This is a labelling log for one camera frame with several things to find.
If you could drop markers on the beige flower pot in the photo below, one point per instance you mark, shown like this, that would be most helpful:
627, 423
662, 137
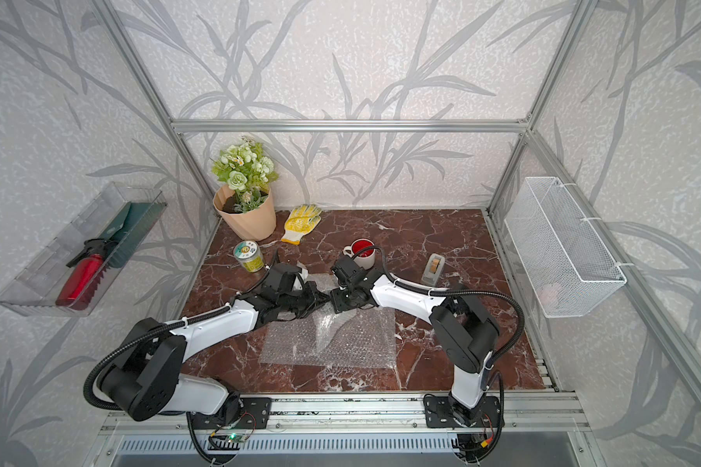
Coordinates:
254, 225

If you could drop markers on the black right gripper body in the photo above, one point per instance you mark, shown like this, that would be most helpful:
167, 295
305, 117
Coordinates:
342, 300

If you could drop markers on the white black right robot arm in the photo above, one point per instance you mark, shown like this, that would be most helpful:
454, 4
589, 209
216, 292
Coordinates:
465, 329

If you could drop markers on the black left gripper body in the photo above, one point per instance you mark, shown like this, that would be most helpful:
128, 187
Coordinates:
303, 303

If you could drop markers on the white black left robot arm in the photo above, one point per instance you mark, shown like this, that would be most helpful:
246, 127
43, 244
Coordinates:
143, 377

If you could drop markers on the aluminium mounting rail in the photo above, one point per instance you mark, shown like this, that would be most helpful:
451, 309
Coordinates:
406, 412

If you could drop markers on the clear bubble wrap sheet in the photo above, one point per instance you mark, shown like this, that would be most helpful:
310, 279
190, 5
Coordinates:
360, 338

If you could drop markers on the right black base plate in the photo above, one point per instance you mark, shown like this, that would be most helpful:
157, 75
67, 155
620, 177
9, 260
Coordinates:
446, 412

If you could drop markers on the red black spray bottle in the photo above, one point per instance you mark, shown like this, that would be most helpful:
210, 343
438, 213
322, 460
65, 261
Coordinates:
88, 269

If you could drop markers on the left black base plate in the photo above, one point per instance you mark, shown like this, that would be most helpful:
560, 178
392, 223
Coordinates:
249, 413

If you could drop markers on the small green labelled tin can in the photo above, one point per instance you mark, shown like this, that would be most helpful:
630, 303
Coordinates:
249, 255

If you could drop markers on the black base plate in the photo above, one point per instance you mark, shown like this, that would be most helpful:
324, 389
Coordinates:
249, 413
446, 412

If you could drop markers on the green white artificial flowers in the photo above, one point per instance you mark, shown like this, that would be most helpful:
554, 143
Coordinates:
247, 171

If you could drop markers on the grey tape dispenser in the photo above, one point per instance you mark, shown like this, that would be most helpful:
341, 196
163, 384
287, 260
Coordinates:
433, 270

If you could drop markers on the white mug red inside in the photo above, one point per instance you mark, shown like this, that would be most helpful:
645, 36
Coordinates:
363, 252

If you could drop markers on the clear plastic wall tray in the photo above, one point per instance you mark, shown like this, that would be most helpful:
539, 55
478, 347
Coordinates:
34, 291

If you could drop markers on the white wire mesh basket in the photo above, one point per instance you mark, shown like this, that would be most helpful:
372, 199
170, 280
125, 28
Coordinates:
568, 265

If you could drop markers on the yellow white work glove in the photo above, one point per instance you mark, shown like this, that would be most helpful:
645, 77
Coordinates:
301, 221

